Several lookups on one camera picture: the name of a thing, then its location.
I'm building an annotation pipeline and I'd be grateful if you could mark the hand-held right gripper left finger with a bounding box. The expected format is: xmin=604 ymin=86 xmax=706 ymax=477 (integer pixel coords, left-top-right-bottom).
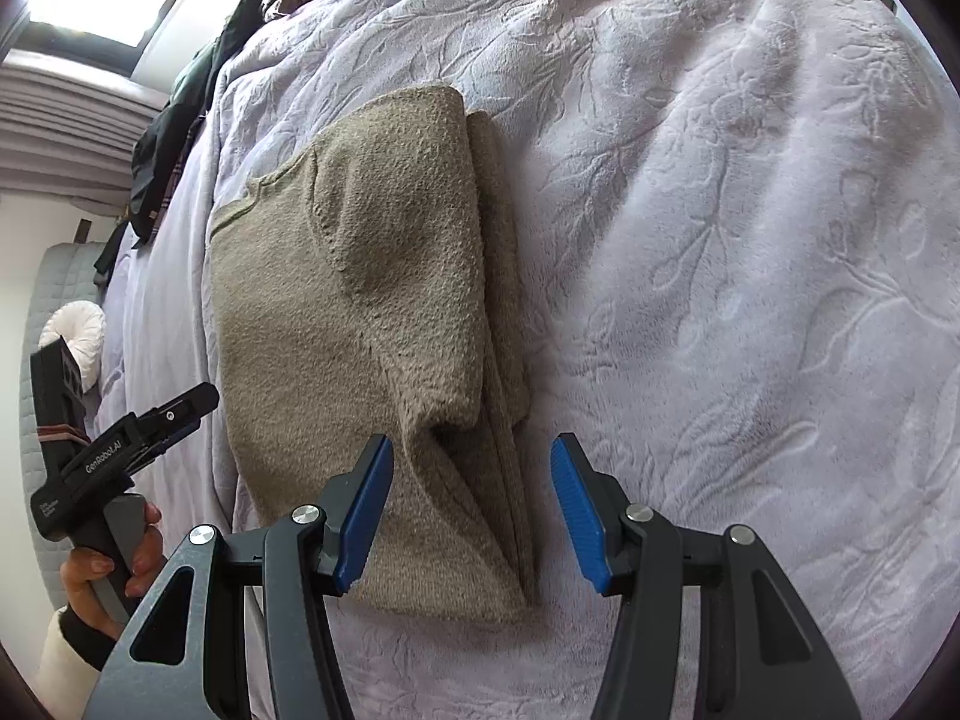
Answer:
xmin=81 ymin=433 xmax=395 ymax=720

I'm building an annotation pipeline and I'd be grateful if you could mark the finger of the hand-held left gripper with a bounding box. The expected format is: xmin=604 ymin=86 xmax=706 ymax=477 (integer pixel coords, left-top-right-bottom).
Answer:
xmin=127 ymin=382 xmax=220 ymax=470

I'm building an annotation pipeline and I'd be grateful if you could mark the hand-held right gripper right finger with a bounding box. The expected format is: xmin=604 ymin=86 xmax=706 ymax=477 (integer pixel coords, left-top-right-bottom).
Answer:
xmin=550 ymin=433 xmax=863 ymax=720

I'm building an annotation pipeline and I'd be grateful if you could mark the olive knit sweater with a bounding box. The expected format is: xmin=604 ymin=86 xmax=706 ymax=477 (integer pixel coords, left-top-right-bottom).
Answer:
xmin=208 ymin=85 xmax=541 ymax=623

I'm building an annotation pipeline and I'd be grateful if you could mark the person's left forearm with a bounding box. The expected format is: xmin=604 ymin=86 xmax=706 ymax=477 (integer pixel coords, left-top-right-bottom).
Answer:
xmin=34 ymin=604 xmax=121 ymax=698

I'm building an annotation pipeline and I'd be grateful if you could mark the person's left hand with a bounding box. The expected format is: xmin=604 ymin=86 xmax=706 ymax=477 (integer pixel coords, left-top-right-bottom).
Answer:
xmin=60 ymin=501 xmax=163 ymax=640

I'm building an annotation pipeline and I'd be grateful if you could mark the white round cushion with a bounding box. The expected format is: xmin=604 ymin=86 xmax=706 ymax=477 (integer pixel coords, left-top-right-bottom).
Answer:
xmin=39 ymin=300 xmax=107 ymax=395

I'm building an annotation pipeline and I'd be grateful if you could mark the grey quilted sofa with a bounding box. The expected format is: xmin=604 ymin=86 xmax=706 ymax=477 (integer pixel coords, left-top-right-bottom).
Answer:
xmin=26 ymin=240 xmax=113 ymax=421

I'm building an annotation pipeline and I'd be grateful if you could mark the black garment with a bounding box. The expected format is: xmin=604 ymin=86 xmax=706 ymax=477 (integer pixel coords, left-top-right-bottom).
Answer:
xmin=131 ymin=0 xmax=267 ymax=245

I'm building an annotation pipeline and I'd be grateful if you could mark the white ribbed radiator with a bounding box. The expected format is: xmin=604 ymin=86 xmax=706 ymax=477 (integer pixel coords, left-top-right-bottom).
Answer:
xmin=0 ymin=49 xmax=170 ymax=200

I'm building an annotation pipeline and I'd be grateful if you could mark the lavender embossed blanket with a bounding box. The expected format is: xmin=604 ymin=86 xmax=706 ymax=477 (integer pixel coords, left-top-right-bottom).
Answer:
xmin=97 ymin=0 xmax=960 ymax=720

